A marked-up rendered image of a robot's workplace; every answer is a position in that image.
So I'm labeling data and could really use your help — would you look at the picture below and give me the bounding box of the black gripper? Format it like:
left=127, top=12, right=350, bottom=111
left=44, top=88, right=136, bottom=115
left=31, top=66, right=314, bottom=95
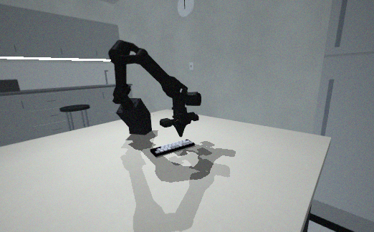
left=160, top=105, right=199, bottom=137

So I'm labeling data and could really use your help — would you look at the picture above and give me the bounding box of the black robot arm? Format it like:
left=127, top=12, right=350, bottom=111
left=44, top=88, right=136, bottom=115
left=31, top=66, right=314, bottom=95
left=108, top=40, right=201, bottom=125

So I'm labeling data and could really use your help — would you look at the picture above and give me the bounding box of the black keyboard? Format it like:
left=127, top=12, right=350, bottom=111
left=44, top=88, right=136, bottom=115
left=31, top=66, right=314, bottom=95
left=150, top=139, right=195, bottom=157

